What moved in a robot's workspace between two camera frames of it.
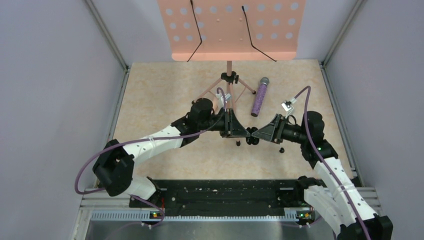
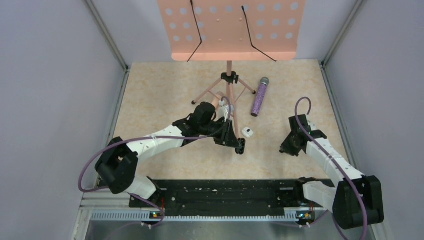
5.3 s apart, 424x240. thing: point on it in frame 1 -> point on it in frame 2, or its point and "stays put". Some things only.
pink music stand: [233, 30] stays put
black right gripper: [273, 132] -> [289, 149]
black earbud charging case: [252, 140] -> [241, 150]
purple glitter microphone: [259, 102] stays put
